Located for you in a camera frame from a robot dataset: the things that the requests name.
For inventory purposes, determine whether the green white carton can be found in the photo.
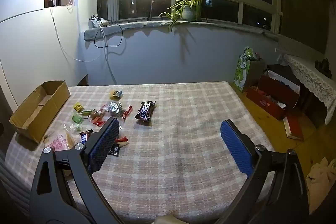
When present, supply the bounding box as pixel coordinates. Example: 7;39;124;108
234;47;265;93

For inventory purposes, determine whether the small dark chocolate packet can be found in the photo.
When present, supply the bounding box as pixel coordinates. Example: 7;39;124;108
108;145;121;157

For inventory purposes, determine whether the cardboard box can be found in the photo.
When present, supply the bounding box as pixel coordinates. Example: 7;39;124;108
9;80;71;144

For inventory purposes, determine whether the white lace tablecloth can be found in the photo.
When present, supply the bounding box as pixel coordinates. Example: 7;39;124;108
283;54;336;125

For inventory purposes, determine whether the pale green candy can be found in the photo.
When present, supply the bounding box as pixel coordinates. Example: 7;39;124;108
63;123;84;132

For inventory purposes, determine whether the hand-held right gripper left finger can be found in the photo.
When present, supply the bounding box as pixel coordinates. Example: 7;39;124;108
28;117;124;224

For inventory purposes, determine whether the low red box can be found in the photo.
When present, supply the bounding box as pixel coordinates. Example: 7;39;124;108
247;86;286;121

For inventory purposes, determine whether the clear bag of dark snacks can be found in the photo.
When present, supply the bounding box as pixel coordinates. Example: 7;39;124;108
100;101;126;118

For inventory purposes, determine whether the red stick packet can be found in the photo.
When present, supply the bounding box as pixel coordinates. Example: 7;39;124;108
121;106;133;122

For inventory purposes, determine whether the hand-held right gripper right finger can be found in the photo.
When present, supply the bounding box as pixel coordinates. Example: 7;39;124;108
214;119;310;224

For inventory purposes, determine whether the black light stand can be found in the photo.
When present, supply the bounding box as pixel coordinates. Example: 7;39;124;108
147;0;166;21

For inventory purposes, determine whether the large brown chocolate bar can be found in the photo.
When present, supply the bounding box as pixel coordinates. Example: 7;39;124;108
134;101;156;126

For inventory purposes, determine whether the bread packet with pink print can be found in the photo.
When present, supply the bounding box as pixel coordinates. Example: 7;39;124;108
43;131;76;151

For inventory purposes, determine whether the white cabinet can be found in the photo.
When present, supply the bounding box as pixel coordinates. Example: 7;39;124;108
0;0;90;114

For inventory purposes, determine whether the small brown chocolate bar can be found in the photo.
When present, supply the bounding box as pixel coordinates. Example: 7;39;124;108
79;129;94;144

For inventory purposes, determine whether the black cable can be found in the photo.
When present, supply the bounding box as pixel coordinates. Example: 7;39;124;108
93;22;123;49

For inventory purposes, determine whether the grey cable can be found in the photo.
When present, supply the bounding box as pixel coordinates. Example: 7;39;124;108
104;26;117;84

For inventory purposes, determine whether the potted spider plant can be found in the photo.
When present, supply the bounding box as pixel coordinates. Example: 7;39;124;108
158;0;214;31

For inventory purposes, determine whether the thin white cable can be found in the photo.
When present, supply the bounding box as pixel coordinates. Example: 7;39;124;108
51;0;105;62

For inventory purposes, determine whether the dark figurine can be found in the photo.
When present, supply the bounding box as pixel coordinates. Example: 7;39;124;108
315;59;332;75

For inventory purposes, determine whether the cream cloth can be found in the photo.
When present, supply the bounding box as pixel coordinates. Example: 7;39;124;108
307;158;336;214

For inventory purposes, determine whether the open red box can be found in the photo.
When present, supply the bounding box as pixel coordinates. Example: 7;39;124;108
259;69;301;109

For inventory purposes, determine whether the white power strip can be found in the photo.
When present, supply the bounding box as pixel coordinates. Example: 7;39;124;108
89;15;111;28

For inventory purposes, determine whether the flat red box lid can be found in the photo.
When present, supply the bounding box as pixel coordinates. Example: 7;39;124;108
283;114;303;140

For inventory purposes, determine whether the grey windowsill cloth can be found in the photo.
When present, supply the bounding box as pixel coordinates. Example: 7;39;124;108
83;19;265;42

